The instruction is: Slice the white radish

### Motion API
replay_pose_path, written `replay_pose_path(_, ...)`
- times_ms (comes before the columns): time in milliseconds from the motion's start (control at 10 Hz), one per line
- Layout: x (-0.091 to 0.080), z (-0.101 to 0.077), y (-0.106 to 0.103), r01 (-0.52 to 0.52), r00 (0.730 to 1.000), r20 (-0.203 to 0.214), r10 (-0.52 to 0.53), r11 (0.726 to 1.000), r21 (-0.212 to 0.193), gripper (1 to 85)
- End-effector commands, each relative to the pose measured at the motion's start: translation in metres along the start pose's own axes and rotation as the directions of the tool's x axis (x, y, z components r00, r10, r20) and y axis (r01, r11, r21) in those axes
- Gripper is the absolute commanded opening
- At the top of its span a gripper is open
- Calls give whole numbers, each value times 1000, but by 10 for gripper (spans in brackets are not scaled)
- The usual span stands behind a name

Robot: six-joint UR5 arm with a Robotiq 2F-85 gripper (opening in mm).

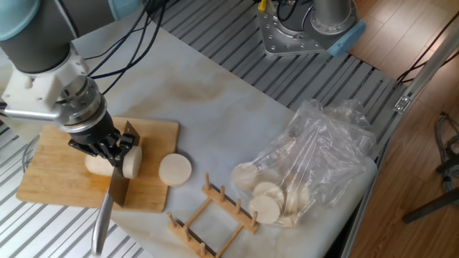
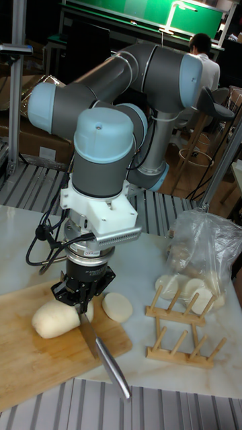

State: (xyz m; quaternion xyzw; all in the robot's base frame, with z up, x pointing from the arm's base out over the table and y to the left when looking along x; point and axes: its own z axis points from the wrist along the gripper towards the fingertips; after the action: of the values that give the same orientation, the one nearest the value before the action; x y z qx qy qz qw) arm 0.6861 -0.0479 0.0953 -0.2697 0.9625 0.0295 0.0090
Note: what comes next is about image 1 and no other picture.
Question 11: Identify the clear plastic bag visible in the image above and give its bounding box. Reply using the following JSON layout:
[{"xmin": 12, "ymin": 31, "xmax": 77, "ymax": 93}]
[{"xmin": 231, "ymin": 98, "xmax": 379, "ymax": 229}]

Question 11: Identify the large white radish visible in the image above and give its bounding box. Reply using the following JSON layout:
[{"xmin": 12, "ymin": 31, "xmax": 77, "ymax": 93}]
[{"xmin": 85, "ymin": 153, "xmax": 115, "ymax": 178}]

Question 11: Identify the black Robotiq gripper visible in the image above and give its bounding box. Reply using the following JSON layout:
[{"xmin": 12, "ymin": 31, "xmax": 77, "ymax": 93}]
[{"xmin": 67, "ymin": 113, "xmax": 139, "ymax": 168}]

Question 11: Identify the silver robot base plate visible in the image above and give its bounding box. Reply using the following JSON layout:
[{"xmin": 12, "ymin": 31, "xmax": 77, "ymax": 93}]
[{"xmin": 256, "ymin": 0, "xmax": 359, "ymax": 57}]

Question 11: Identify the black floor cable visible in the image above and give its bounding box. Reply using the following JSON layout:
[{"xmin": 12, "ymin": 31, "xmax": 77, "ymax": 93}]
[{"xmin": 396, "ymin": 10, "xmax": 459, "ymax": 85}]

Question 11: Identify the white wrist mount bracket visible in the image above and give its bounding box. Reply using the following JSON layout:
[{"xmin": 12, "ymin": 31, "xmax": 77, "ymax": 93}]
[{"xmin": 1, "ymin": 46, "xmax": 90, "ymax": 123}]

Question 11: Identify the black cable bundle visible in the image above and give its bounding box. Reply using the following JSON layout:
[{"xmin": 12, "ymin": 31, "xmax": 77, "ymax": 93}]
[{"xmin": 0, "ymin": 0, "xmax": 169, "ymax": 118}]

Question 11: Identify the grey cable bundle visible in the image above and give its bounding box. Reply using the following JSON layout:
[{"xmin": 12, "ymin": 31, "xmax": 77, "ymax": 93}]
[{"xmin": 433, "ymin": 113, "xmax": 459, "ymax": 194}]

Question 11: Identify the bamboo cutting board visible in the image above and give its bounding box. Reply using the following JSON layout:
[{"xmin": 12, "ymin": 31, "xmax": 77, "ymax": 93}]
[{"xmin": 16, "ymin": 116, "xmax": 181, "ymax": 214}]

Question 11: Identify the aluminium frame beam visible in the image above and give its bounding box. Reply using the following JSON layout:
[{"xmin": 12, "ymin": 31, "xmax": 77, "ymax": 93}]
[{"xmin": 339, "ymin": 21, "xmax": 459, "ymax": 258}]

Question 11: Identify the wooden peg rack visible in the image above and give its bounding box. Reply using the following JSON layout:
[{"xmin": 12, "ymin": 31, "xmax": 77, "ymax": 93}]
[{"xmin": 167, "ymin": 173, "xmax": 260, "ymax": 258}]

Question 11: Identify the black metal stand leg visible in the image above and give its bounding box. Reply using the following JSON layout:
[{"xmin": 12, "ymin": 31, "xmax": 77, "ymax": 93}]
[{"xmin": 402, "ymin": 153, "xmax": 459, "ymax": 225}]

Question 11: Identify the silver corner bracket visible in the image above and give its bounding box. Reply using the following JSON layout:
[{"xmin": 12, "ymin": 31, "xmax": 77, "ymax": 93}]
[{"xmin": 393, "ymin": 95, "xmax": 412, "ymax": 114}]

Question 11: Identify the steel cleaver knife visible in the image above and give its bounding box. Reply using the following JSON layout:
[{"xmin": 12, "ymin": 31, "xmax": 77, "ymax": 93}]
[{"xmin": 91, "ymin": 120, "xmax": 141, "ymax": 256}]

